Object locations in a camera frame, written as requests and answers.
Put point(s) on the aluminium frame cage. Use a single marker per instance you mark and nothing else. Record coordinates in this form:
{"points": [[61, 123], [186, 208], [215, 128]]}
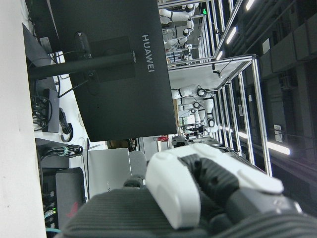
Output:
{"points": [[257, 104]]}

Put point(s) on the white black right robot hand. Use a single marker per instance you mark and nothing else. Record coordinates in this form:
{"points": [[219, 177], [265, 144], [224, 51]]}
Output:
{"points": [[173, 193]]}

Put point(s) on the black Huawei monitor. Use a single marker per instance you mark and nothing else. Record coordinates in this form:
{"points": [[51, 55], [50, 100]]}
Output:
{"points": [[111, 106]]}

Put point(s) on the long ceiling light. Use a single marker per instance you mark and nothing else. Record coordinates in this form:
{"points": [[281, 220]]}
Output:
{"points": [[250, 4], [219, 55], [231, 35], [278, 148]]}

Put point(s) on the black power adapter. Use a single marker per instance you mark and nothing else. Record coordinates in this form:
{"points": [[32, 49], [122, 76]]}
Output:
{"points": [[83, 44]]}

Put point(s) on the grey robot head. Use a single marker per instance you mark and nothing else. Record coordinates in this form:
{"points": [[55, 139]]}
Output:
{"points": [[179, 141]]}

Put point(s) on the plain black monitor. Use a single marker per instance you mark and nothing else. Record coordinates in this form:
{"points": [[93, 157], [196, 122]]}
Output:
{"points": [[40, 19]]}

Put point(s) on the grey chair back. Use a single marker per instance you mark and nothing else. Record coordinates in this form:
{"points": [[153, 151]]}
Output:
{"points": [[137, 161]]}

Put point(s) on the white humanoid robot black joints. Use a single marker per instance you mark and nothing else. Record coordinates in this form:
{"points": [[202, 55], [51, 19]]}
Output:
{"points": [[188, 91]]}

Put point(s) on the black computer red logo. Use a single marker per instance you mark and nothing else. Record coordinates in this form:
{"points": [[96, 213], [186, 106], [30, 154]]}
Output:
{"points": [[69, 193]]}

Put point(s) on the black network switch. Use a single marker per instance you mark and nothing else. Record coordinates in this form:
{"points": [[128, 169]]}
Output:
{"points": [[52, 111]]}

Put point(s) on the black monitor stand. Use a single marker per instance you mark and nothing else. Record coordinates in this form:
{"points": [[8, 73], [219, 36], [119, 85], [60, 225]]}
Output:
{"points": [[99, 63]]}

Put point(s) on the silver laptop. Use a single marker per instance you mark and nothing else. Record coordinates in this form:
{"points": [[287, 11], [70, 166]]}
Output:
{"points": [[109, 171]]}

